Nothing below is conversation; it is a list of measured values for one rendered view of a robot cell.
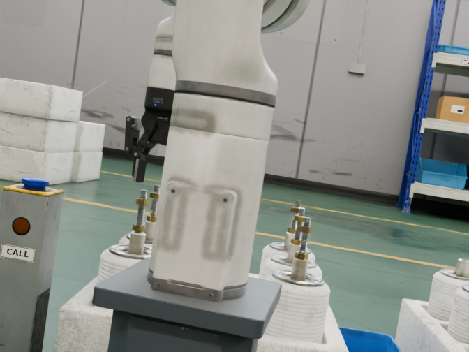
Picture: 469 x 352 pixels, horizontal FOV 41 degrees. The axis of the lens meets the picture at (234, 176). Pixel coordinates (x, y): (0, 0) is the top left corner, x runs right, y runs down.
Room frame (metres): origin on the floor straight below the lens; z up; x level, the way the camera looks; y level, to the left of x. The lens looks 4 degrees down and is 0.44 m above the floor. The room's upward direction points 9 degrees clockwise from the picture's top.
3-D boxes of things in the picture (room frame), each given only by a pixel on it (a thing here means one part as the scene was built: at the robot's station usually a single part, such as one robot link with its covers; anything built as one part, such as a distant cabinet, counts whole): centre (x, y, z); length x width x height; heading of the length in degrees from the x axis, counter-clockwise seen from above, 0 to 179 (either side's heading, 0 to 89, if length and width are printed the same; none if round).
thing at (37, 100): (3.55, 1.18, 0.45); 0.39 x 0.39 x 0.18; 81
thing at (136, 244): (0.89, 0.12, 0.26); 0.02 x 0.02 x 0.03
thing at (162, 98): (1.01, 0.12, 0.45); 0.08 x 0.08 x 0.09
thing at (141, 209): (0.89, 0.12, 0.31); 0.01 x 0.01 x 0.08
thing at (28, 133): (3.57, 1.18, 0.27); 0.39 x 0.39 x 0.18; 81
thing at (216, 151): (0.58, 0.02, 0.39); 0.09 x 0.09 x 0.17; 80
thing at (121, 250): (0.89, 0.12, 0.25); 0.08 x 0.08 x 0.01
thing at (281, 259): (1.01, -0.12, 0.25); 0.08 x 0.08 x 0.01
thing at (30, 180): (0.94, 0.29, 0.32); 0.04 x 0.04 x 0.02
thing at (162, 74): (1.03, 0.11, 0.52); 0.11 x 0.09 x 0.06; 156
